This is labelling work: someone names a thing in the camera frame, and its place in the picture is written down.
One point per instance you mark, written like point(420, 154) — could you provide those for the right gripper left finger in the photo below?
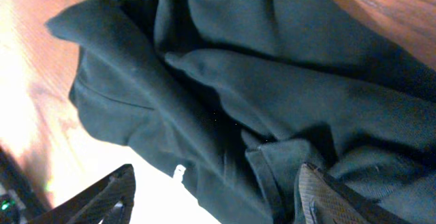
point(108, 201)

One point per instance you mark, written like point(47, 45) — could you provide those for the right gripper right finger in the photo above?
point(324, 199)

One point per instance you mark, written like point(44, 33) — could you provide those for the black t-shirt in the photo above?
point(241, 92)

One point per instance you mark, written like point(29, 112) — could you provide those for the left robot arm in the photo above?
point(19, 203)

